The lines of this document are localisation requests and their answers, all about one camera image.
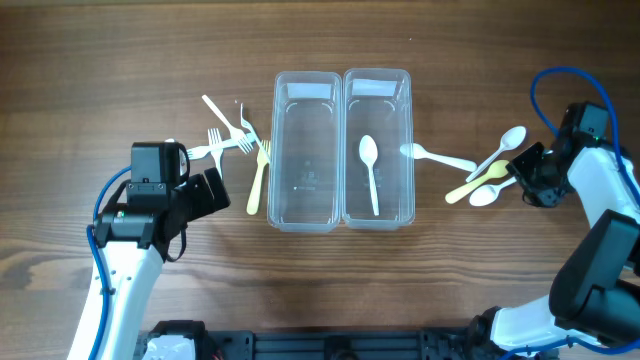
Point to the white fork long handle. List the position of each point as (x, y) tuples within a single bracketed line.
[(214, 138)]

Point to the clear white thin fork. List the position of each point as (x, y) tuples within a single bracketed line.
[(247, 125)]

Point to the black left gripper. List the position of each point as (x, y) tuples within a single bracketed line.
[(198, 195)]

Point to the white fork tines down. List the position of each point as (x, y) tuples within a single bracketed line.
[(237, 135)]

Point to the clear plastic container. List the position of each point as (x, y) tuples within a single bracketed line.
[(304, 175), (379, 176)]

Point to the clear right plastic container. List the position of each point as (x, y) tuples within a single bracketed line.
[(379, 176)]

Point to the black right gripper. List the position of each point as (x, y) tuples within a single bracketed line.
[(535, 176)]

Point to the light blue plastic fork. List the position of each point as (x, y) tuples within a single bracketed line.
[(202, 151)]

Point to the white spoon large bowl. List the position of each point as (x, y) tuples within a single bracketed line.
[(510, 140)]

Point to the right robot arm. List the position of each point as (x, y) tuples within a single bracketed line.
[(588, 303)]

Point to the white spoon long handle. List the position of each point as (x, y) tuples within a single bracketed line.
[(368, 153)]

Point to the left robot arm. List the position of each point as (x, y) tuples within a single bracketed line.
[(129, 243)]

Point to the clear left plastic container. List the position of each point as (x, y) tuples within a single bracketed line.
[(304, 175)]

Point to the thick white spoon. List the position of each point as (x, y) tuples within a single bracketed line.
[(416, 151)]

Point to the yellow plastic spoon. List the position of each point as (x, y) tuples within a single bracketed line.
[(497, 170)]

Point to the yellow plastic fork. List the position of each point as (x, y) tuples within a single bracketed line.
[(255, 193)]

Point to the white spoon bowl down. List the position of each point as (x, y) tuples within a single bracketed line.
[(487, 194)]

